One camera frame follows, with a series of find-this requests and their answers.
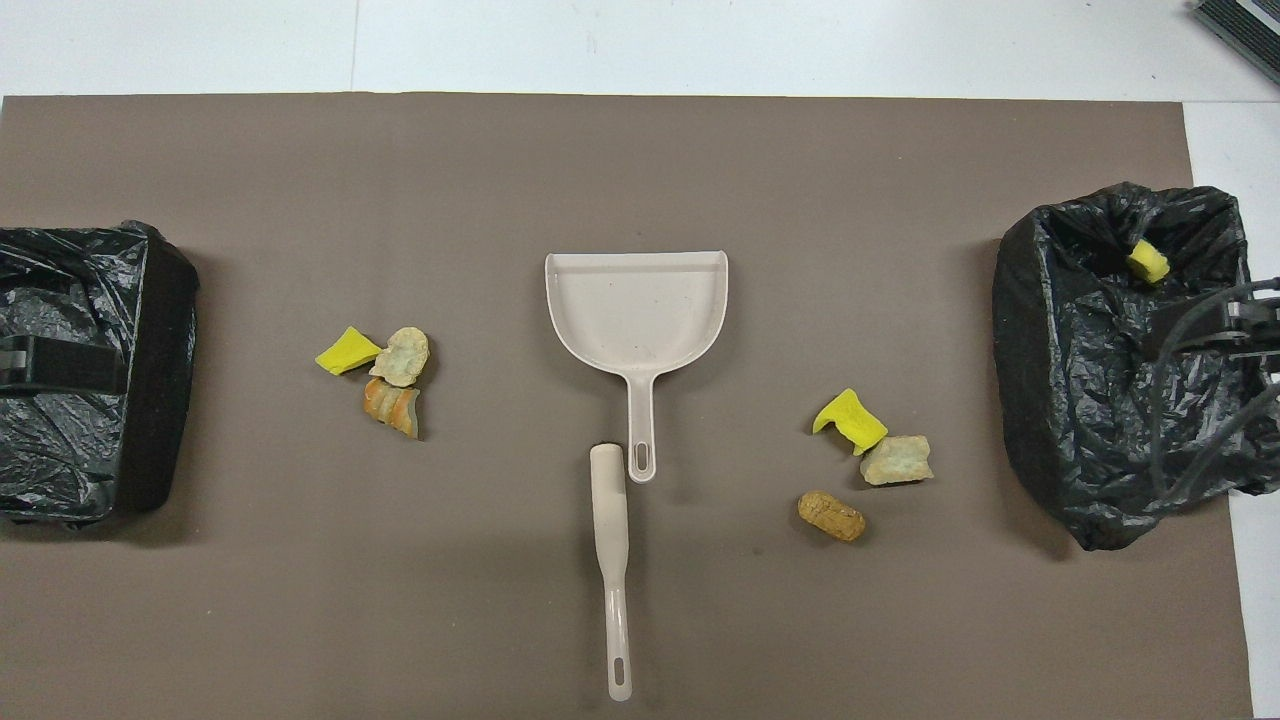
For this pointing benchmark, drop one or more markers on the black bag lined bin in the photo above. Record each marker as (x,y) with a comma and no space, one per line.
(1060,330)
(90,450)

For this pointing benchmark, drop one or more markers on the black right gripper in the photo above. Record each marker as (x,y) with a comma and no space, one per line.
(1258,315)

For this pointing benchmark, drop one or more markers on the brown table mat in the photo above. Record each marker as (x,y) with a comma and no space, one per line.
(640,160)

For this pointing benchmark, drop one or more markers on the dark grey ribbed device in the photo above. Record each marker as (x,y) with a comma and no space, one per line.
(1245,25)

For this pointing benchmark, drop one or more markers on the beige hand brush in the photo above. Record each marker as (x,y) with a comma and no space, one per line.
(609,500)

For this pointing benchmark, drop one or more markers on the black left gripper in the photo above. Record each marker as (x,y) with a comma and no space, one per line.
(22,365)

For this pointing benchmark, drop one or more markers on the beige plastic dustpan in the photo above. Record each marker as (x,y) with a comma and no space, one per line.
(635,310)

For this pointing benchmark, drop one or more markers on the brown peanut shaped bread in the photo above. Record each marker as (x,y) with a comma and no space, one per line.
(831,516)

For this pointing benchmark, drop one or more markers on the small yellow sponge piece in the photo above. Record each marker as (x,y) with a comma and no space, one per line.
(1148,263)

